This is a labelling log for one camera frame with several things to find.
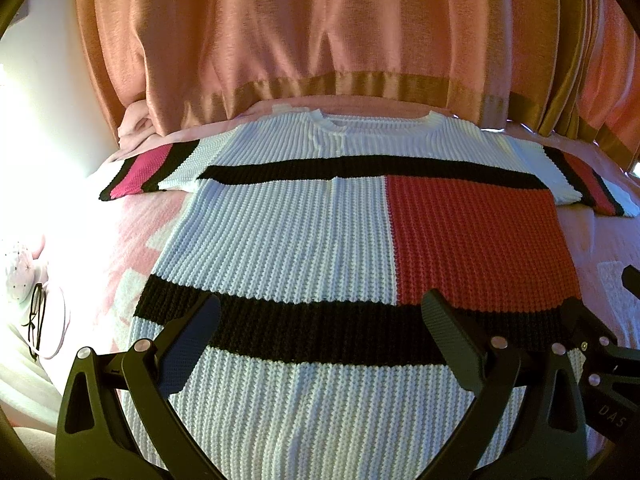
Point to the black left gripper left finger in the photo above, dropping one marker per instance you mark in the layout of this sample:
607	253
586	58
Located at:
94	440

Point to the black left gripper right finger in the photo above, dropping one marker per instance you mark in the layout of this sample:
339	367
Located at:
490	354

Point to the white red black knit sweater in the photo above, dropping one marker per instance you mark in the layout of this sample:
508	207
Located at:
320	239

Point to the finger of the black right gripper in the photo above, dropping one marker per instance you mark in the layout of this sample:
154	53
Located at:
631	280

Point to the pink blanket with white bows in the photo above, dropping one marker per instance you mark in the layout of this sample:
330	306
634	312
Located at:
120	239

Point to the orange pink curtain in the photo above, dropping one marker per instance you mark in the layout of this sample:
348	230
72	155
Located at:
569	67

